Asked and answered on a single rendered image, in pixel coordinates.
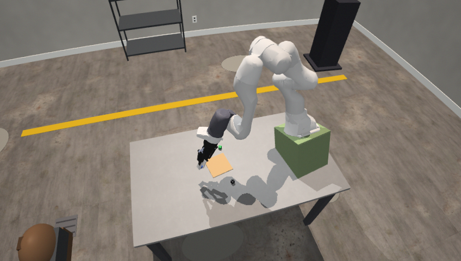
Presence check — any tan flat mat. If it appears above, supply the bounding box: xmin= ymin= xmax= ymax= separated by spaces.
xmin=206 ymin=153 xmax=233 ymax=178

